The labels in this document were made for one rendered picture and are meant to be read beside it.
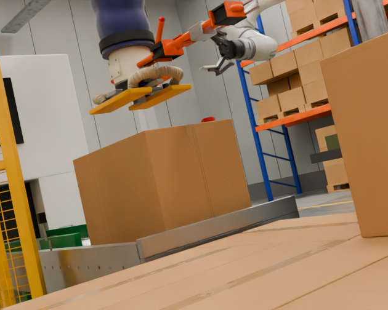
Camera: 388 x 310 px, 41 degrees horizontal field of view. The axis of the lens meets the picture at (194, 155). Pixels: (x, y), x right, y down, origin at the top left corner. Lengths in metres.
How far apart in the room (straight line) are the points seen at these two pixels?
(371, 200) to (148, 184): 0.85
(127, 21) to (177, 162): 0.62
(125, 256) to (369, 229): 0.83
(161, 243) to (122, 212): 0.37
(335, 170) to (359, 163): 8.89
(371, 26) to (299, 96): 8.39
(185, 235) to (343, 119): 0.73
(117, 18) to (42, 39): 10.01
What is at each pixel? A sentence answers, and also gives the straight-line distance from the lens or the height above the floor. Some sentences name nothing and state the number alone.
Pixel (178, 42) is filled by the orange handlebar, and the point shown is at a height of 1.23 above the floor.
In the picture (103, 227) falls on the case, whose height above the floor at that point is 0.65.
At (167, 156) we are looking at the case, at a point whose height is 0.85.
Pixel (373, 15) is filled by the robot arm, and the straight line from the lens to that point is 2.01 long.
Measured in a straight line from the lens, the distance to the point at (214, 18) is 1.71.
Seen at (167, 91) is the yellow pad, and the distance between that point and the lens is 2.04.
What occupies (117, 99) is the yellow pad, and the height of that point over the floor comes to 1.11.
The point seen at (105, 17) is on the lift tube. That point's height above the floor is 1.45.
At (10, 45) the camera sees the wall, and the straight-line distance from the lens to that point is 11.73.
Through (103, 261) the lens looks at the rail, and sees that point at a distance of 1.86.
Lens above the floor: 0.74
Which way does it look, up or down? 3 degrees up
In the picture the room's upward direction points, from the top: 13 degrees counter-clockwise
